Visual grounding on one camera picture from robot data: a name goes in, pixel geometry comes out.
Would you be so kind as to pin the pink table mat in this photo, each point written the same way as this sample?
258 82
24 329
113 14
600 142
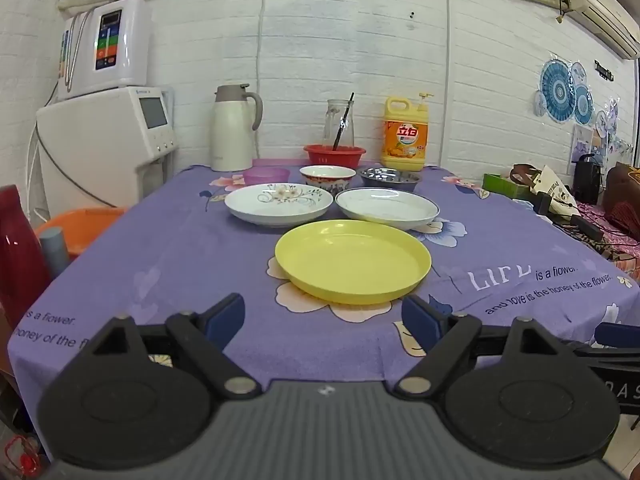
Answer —
280 162

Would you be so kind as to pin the orange plastic basin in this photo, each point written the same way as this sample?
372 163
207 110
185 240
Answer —
80 225

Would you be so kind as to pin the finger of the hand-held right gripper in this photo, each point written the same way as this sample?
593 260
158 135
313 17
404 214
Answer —
617 335

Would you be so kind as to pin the white patterned ceramic bowl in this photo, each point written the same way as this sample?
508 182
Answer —
327 182

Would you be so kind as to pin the green box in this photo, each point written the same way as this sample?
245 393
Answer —
500 186

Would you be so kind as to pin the white paper bag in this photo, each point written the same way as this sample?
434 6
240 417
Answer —
550 187

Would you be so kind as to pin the white water ionizer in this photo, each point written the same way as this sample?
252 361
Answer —
130 40

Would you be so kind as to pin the grey cylinder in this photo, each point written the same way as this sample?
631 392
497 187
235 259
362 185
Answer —
54 252

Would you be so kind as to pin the black stirring stick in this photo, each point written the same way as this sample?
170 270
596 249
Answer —
343 122

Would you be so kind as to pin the black power adapter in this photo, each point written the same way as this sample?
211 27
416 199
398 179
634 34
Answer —
587 226

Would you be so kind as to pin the red mesh bag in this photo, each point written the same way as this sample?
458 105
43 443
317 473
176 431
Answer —
625 217

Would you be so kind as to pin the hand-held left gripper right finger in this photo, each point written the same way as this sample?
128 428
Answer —
417 317

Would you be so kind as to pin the blue paper fan decoration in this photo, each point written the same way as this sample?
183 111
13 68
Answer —
557 90

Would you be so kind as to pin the black kettle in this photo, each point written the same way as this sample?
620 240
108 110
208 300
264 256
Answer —
589 180

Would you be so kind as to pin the white water dispenser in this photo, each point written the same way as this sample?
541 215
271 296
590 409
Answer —
90 150

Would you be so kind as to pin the brown bag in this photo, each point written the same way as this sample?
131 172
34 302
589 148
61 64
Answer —
622 182

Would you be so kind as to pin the white blue-rimmed plate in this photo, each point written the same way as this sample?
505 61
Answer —
385 207

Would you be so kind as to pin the yellow detergent bottle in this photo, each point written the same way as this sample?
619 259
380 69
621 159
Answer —
405 145

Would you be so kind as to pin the white thermos jug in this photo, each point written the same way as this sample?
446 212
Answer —
230 135

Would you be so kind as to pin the yellow plastic plate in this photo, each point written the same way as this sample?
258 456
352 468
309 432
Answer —
350 260

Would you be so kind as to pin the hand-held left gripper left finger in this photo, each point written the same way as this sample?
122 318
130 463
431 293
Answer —
225 317

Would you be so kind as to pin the purple floral tablecloth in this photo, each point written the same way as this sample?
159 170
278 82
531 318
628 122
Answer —
175 260

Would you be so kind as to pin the stainless steel bowl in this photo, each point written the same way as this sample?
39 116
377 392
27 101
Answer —
390 180

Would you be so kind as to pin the white floral plate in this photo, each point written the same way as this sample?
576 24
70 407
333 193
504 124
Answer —
270 210

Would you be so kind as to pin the red plastic basket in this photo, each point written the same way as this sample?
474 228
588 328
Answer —
335 157

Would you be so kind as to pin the black wall sign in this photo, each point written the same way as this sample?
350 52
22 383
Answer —
603 71

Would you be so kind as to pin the glass jar with stick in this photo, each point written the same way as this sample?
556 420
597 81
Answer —
347 125

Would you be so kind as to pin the pink plastic bowl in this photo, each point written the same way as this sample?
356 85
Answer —
265 176

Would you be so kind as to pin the white air conditioner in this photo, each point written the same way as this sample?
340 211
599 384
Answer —
600 10

